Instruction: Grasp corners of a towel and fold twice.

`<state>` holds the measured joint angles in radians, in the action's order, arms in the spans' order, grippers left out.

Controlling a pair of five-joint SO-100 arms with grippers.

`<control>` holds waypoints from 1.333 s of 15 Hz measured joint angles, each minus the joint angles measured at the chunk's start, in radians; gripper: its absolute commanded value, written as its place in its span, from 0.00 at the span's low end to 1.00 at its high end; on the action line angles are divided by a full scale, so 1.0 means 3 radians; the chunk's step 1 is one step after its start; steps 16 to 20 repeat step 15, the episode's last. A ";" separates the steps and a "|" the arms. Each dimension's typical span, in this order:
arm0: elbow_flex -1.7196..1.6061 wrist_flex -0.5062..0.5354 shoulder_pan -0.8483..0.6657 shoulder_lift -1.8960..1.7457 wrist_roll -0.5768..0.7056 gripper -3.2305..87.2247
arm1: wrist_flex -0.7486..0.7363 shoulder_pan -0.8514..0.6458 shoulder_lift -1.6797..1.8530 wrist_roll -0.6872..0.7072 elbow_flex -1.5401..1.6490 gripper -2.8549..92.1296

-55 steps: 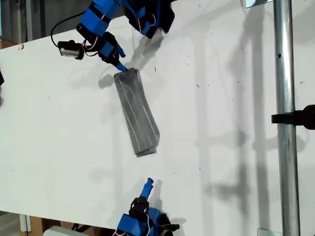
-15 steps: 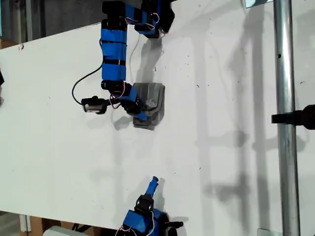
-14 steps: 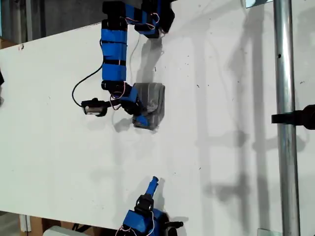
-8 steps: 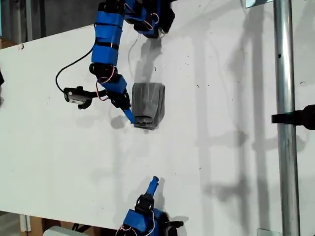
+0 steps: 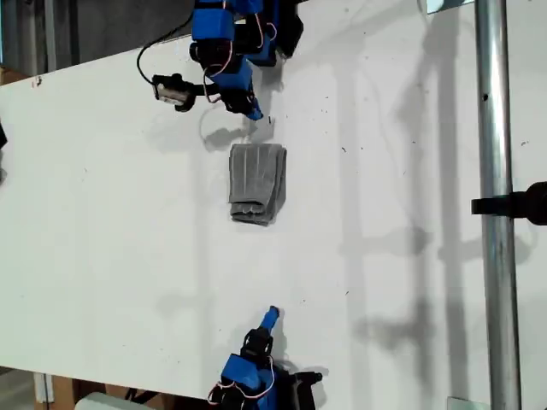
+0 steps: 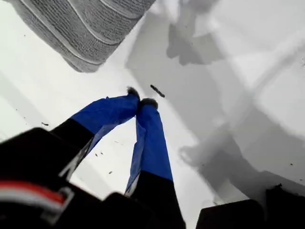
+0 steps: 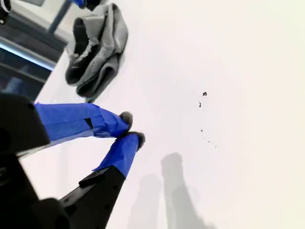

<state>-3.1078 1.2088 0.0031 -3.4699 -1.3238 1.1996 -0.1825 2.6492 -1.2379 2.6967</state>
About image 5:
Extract grey striped towel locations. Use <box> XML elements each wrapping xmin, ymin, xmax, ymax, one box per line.
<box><xmin>227</xmin><ymin>143</ymin><xmax>288</xmax><ymax>227</ymax></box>

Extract white box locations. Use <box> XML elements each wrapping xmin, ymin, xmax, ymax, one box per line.
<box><xmin>75</xmin><ymin>391</ymin><xmax>144</xmax><ymax>410</ymax></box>

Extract white table leg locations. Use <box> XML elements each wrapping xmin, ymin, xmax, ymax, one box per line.
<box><xmin>32</xmin><ymin>371</ymin><xmax>56</xmax><ymax>405</ymax></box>

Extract black clamp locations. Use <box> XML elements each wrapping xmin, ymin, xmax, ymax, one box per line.
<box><xmin>470</xmin><ymin>180</ymin><xmax>547</xmax><ymax>227</ymax></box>

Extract black camera stalk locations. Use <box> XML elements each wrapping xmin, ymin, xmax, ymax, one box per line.
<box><xmin>190</xmin><ymin>82</ymin><xmax>221</xmax><ymax>98</ymax></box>

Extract black camera box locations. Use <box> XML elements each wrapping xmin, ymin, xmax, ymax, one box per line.
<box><xmin>151</xmin><ymin>73</ymin><xmax>198</xmax><ymax>114</ymax></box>
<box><xmin>289</xmin><ymin>370</ymin><xmax>325</xmax><ymax>410</ymax></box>

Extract black camera cable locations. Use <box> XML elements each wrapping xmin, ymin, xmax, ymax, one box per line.
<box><xmin>136</xmin><ymin>15</ymin><xmax>196</xmax><ymax>85</ymax></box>

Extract steel post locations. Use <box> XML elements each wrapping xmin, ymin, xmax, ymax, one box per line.
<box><xmin>473</xmin><ymin>0</ymin><xmax>523</xmax><ymax>410</ymax></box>

